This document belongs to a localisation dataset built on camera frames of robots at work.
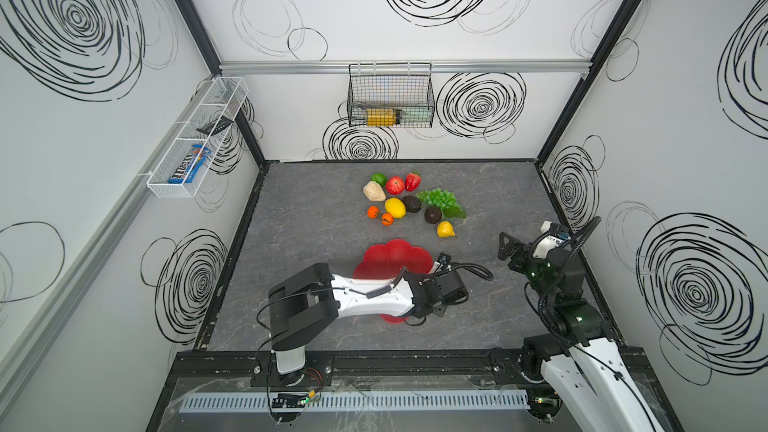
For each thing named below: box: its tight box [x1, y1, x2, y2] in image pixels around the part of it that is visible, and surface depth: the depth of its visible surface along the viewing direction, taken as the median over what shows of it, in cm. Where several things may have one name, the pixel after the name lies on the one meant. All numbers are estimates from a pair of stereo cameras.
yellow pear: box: [437, 221, 457, 238], surface depth 98 cm
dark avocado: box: [402, 195, 422, 213], surface depth 104 cm
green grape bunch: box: [416, 187, 467, 219], surface depth 105 cm
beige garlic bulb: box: [363, 181, 386, 202], surface depth 107 cm
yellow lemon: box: [385, 197, 407, 219], surface depth 104 cm
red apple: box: [385, 176, 405, 195], surface depth 107 cm
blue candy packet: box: [168, 144, 212, 184], surface depth 72 cm
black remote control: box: [196, 116, 234, 136], surface depth 82 cm
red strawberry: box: [405, 172, 421, 192], surface depth 113 cm
